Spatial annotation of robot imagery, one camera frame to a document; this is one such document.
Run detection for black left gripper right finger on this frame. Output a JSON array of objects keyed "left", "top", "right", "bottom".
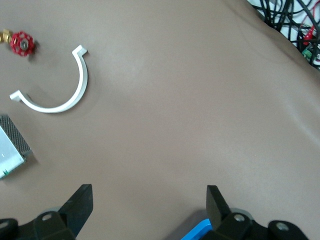
[{"left": 206, "top": 184, "right": 310, "bottom": 240}]

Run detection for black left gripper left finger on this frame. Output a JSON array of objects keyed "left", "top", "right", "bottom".
[{"left": 0, "top": 184, "right": 94, "bottom": 240}]

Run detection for blue plastic tray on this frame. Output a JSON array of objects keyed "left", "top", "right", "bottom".
[{"left": 179, "top": 218, "right": 213, "bottom": 240}]

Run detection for silver metal power supply box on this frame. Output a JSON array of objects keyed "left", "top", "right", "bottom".
[{"left": 0, "top": 114, "right": 33, "bottom": 180}]

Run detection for brass valve red handwheel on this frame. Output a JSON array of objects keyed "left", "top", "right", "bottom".
[{"left": 0, "top": 28, "right": 39, "bottom": 58}]

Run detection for white curved plastic bracket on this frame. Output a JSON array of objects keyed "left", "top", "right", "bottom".
[{"left": 9, "top": 44, "right": 89, "bottom": 114}]

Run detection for tangled cable bundle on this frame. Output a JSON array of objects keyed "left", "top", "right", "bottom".
[{"left": 247, "top": 0, "right": 320, "bottom": 70}]

